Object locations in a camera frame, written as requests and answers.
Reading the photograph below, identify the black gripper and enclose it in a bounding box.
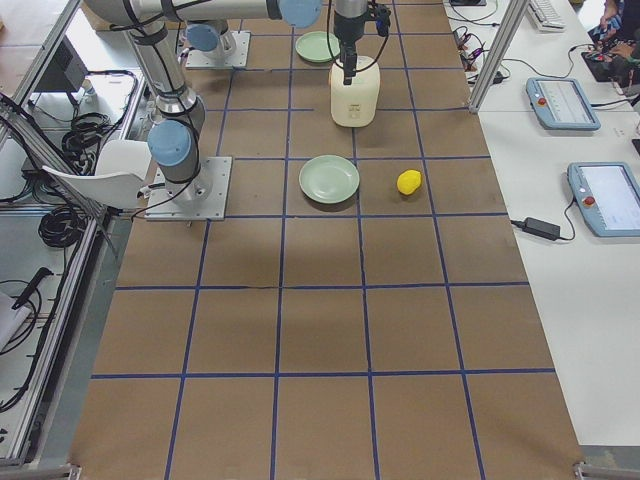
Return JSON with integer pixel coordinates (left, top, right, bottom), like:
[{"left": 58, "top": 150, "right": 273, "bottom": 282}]
[{"left": 334, "top": 12, "right": 370, "bottom": 84}]

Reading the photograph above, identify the cream rice cooker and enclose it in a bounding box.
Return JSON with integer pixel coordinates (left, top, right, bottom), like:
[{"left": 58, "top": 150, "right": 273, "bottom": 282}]
[{"left": 329, "top": 55, "right": 380, "bottom": 128}]

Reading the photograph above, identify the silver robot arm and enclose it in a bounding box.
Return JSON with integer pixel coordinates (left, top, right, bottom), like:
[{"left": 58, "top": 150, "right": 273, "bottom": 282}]
[
  {"left": 182, "top": 1, "right": 390, "bottom": 85},
  {"left": 87, "top": 1, "right": 322, "bottom": 202}
]

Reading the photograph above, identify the green plate far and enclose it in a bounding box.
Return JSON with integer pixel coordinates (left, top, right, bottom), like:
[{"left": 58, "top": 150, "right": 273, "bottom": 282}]
[{"left": 295, "top": 31, "right": 340, "bottom": 63}]

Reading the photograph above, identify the green plate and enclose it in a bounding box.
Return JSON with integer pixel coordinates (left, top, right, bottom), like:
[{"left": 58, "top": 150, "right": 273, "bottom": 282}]
[
  {"left": 295, "top": 31, "right": 340, "bottom": 63},
  {"left": 299, "top": 155, "right": 360, "bottom": 204}
]

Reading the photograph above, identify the green plate near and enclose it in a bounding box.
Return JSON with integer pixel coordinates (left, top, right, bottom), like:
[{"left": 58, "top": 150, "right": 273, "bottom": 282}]
[{"left": 299, "top": 155, "right": 360, "bottom": 204}]

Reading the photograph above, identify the yellow toy lemon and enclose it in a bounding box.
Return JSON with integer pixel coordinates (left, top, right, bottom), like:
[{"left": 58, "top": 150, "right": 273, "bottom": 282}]
[{"left": 396, "top": 169, "right": 422, "bottom": 196}]

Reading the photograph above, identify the white keyboard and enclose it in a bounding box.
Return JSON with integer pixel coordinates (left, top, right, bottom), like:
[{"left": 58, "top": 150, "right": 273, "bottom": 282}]
[{"left": 527, "top": 0, "right": 566, "bottom": 33}]

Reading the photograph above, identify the far teach pendant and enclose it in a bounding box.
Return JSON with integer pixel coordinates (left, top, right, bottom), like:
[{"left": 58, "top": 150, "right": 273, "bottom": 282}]
[{"left": 525, "top": 77, "right": 601, "bottom": 131}]

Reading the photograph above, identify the teach pendant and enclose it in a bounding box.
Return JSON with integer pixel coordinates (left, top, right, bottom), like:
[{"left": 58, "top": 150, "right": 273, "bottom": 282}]
[
  {"left": 567, "top": 162, "right": 639, "bottom": 237},
  {"left": 525, "top": 77, "right": 601, "bottom": 131}
]

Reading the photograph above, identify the white plastic chair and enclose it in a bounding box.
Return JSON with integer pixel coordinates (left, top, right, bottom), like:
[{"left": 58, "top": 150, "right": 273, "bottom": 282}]
[{"left": 42, "top": 139, "right": 153, "bottom": 263}]

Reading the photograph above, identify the black power adapter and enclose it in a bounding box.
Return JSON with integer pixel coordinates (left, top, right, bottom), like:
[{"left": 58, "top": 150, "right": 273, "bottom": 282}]
[{"left": 522, "top": 217, "right": 561, "bottom": 241}]

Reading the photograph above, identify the near teach pendant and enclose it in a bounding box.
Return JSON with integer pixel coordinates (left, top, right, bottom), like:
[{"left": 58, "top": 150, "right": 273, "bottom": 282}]
[{"left": 567, "top": 162, "right": 639, "bottom": 237}]

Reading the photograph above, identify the aluminium frame post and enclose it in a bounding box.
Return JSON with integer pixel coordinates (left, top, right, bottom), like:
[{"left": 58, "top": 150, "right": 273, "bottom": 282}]
[{"left": 468, "top": 0, "right": 528, "bottom": 114}]

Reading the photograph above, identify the black coiled cable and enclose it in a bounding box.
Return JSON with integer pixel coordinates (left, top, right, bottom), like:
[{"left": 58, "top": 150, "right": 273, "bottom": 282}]
[{"left": 38, "top": 204, "right": 81, "bottom": 250}]

